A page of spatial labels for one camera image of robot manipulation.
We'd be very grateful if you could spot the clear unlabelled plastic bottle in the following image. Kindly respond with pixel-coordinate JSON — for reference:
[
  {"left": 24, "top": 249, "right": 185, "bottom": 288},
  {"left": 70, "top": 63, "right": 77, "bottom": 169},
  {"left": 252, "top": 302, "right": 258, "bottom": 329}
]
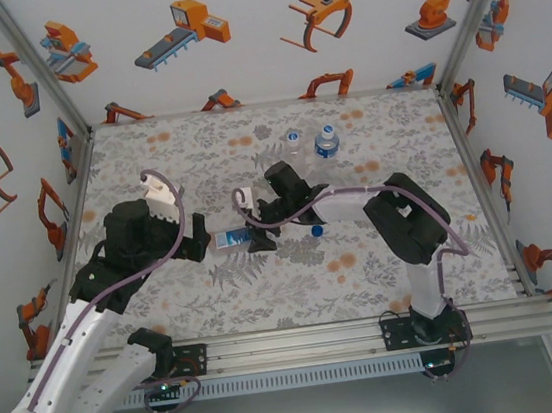
[{"left": 282, "top": 130, "right": 309, "bottom": 167}]

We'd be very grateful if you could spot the clear Pocari Sweat bottle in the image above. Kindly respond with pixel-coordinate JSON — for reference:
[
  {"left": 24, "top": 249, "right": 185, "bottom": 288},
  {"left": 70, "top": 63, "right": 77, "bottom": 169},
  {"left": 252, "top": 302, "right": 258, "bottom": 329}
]
[{"left": 309, "top": 122, "right": 343, "bottom": 161}]

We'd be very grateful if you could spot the floral patterned table cover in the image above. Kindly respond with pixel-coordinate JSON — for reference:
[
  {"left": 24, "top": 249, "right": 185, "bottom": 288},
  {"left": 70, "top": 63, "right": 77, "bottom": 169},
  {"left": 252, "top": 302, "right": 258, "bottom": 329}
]
[{"left": 42, "top": 76, "right": 526, "bottom": 357}]

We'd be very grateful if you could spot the controller board green light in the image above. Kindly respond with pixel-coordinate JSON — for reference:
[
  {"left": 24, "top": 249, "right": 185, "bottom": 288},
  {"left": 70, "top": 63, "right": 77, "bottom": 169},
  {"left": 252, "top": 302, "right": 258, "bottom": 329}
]
[
  {"left": 140, "top": 376, "right": 185, "bottom": 403},
  {"left": 421, "top": 353, "right": 458, "bottom": 374}
]

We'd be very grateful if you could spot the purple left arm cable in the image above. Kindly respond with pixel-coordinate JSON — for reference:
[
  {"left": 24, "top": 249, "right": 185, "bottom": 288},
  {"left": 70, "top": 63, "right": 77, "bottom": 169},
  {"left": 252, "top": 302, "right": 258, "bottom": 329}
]
[{"left": 0, "top": 165, "right": 212, "bottom": 413}]

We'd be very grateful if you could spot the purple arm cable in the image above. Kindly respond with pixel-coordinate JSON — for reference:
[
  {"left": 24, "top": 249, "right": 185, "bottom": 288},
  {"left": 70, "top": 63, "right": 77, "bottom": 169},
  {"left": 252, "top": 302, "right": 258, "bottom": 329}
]
[
  {"left": 230, "top": 161, "right": 483, "bottom": 372},
  {"left": 0, "top": 165, "right": 212, "bottom": 413}
]

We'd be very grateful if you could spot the white bracket with cable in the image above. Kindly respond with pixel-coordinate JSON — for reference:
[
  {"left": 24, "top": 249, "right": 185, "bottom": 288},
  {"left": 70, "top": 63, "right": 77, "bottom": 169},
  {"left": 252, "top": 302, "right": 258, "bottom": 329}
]
[{"left": 230, "top": 184, "right": 261, "bottom": 214}]

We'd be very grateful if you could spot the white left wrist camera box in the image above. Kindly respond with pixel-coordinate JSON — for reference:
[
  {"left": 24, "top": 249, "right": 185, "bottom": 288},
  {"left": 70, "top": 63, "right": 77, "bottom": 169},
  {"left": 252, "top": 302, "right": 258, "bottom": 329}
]
[{"left": 136, "top": 171, "right": 189, "bottom": 230}]

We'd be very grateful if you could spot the aluminium side frame rail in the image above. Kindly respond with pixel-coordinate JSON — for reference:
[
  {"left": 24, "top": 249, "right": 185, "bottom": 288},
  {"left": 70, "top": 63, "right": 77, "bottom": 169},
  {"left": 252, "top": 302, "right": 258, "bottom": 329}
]
[
  {"left": 0, "top": 130, "right": 122, "bottom": 367},
  {"left": 435, "top": 79, "right": 538, "bottom": 306}
]

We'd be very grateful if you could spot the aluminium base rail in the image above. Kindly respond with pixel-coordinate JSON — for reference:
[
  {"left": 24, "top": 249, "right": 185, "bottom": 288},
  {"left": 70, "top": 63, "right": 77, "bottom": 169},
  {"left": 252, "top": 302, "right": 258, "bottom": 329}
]
[{"left": 27, "top": 294, "right": 552, "bottom": 402}]

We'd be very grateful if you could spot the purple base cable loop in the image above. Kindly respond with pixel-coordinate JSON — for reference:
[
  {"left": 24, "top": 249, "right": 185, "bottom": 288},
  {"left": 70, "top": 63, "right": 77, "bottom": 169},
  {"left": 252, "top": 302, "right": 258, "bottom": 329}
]
[
  {"left": 139, "top": 366, "right": 206, "bottom": 413},
  {"left": 417, "top": 332, "right": 479, "bottom": 384}
]

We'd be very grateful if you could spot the perforated grey cable duct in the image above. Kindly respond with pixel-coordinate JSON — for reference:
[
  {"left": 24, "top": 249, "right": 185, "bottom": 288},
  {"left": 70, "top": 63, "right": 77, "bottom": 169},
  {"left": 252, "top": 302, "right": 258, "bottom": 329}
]
[{"left": 119, "top": 352, "right": 425, "bottom": 412}]

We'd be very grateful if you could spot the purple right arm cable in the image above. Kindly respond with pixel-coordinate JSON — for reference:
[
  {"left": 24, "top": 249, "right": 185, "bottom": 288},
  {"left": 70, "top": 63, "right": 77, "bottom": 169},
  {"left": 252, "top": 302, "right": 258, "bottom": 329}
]
[{"left": 230, "top": 161, "right": 483, "bottom": 372}]

